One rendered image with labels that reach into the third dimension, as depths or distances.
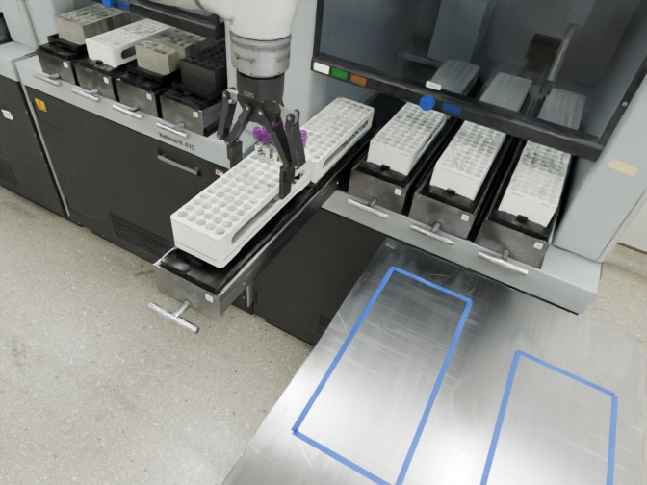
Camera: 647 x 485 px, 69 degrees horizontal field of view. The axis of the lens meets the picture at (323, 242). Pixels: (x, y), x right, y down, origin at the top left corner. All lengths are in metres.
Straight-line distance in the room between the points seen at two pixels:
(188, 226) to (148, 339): 1.02
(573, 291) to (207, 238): 0.74
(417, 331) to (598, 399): 0.27
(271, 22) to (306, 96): 0.48
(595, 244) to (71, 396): 1.49
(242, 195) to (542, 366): 0.55
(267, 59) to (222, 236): 0.27
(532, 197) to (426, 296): 0.34
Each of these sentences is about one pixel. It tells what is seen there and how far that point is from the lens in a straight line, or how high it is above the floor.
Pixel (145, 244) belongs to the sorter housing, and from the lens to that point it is 1.81.
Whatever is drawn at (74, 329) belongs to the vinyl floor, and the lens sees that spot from 1.86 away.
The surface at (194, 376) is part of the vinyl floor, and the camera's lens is 1.65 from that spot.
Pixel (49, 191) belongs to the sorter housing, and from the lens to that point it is 2.10.
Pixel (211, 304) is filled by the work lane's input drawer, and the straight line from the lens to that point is 0.81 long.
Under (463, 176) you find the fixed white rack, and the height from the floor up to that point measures 0.86.
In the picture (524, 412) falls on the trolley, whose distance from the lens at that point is 0.74.
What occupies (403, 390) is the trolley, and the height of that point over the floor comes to 0.82.
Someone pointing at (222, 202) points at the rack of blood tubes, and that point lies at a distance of 0.82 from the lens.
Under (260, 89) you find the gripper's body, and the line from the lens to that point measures 0.76.
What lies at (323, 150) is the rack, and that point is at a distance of 1.03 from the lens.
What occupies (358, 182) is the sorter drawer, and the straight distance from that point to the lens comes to 1.08.
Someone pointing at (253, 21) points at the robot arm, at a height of 1.17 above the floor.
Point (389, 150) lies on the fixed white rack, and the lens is 1.06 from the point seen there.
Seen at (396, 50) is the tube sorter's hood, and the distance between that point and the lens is 1.02.
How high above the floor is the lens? 1.40
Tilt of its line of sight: 43 degrees down
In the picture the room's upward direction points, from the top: 7 degrees clockwise
